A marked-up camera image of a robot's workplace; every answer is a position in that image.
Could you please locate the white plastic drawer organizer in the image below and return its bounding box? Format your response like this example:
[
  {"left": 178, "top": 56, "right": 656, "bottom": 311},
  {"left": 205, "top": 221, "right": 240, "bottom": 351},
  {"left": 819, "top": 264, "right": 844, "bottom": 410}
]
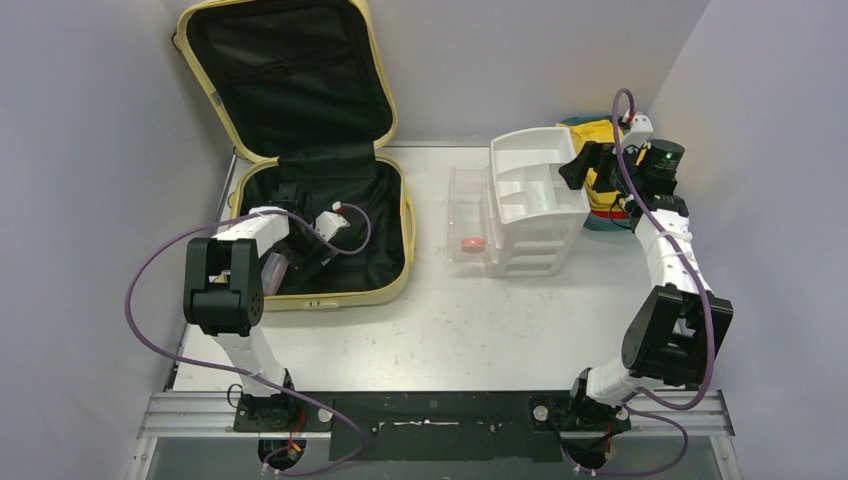
[{"left": 446, "top": 127, "right": 590, "bottom": 278}]

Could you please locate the yellow hard-shell suitcase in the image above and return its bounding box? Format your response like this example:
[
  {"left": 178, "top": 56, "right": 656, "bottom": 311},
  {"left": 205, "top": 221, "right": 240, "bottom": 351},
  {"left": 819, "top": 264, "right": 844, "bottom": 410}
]
[{"left": 173, "top": 1, "right": 416, "bottom": 311}]

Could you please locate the round pink compact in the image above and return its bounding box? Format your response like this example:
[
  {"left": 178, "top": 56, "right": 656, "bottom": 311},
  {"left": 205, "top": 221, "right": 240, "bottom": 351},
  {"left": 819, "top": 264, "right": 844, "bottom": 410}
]
[{"left": 460, "top": 237, "right": 486, "bottom": 254}]

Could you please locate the teal transparent plastic tray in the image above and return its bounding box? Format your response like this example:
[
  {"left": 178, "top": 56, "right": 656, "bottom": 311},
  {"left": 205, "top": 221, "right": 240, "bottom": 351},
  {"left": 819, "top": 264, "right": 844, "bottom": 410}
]
[{"left": 557, "top": 116, "right": 630, "bottom": 231}]

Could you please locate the yellow garment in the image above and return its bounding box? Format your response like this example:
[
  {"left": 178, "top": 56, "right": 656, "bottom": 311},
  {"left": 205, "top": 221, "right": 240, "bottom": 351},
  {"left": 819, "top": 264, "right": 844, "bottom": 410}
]
[{"left": 585, "top": 120, "right": 626, "bottom": 202}]

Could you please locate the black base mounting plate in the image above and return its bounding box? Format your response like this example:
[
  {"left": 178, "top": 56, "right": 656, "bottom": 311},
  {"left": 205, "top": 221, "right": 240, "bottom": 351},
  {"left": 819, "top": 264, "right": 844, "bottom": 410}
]
[{"left": 232, "top": 390, "right": 631, "bottom": 469}]

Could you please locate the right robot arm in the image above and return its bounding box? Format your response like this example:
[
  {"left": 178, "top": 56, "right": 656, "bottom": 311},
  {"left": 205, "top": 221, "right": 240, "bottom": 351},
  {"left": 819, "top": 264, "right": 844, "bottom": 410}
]
[{"left": 559, "top": 140, "right": 733, "bottom": 430}]

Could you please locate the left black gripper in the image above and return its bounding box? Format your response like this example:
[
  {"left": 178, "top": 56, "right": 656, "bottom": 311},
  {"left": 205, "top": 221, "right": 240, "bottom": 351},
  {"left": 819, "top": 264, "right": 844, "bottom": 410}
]
[{"left": 277, "top": 217, "right": 338, "bottom": 281}]

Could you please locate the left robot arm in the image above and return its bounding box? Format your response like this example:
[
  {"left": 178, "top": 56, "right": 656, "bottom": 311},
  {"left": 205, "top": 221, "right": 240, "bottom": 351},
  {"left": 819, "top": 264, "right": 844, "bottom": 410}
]
[{"left": 184, "top": 195, "right": 350, "bottom": 430}]

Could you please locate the clear plastic bottle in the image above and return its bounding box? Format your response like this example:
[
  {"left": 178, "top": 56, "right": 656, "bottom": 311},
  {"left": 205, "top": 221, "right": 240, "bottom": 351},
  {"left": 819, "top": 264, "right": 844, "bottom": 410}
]
[{"left": 260, "top": 253, "right": 289, "bottom": 297}]

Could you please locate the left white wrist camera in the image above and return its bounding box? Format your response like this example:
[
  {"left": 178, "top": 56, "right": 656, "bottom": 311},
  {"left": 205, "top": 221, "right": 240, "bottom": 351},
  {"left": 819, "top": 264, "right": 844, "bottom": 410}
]
[{"left": 313, "top": 201, "right": 351, "bottom": 242}]

